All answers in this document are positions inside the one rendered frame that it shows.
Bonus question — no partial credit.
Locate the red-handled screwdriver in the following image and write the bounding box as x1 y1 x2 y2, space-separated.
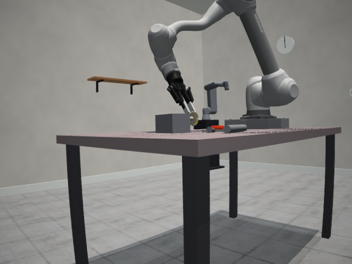
211 125 224 130

